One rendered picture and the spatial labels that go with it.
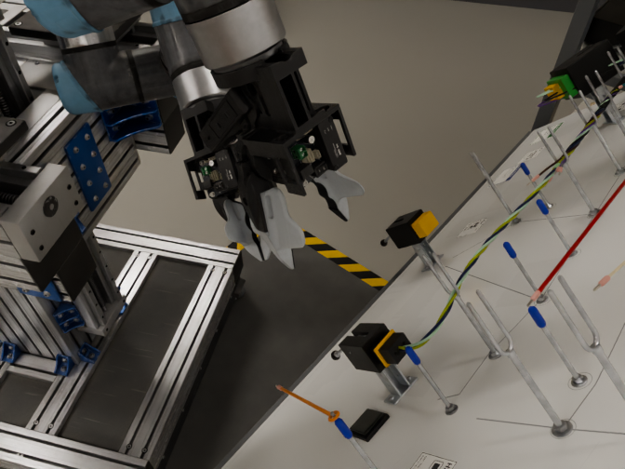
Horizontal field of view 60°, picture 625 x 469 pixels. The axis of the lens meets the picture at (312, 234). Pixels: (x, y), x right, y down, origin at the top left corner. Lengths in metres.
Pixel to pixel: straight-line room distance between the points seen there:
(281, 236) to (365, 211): 1.87
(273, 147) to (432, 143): 2.37
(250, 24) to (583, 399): 0.42
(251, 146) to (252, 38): 0.10
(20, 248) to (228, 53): 0.58
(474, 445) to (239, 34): 0.41
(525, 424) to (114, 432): 1.31
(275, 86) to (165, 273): 1.55
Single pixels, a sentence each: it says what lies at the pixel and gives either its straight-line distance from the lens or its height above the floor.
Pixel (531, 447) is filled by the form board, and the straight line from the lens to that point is 0.52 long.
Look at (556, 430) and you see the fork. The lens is 0.52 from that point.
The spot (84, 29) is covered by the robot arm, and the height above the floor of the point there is 1.47.
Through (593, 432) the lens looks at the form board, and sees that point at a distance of 0.51.
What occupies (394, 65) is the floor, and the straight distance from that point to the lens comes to 3.39.
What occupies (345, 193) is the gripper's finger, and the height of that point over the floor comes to 1.30.
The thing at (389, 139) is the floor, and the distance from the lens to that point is 2.79.
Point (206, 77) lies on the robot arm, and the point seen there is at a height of 1.32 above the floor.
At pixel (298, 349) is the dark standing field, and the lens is 1.95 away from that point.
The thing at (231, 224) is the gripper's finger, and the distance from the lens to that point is 0.71.
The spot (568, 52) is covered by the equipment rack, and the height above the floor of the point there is 1.06.
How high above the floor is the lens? 1.68
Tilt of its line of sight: 48 degrees down
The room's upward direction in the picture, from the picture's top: straight up
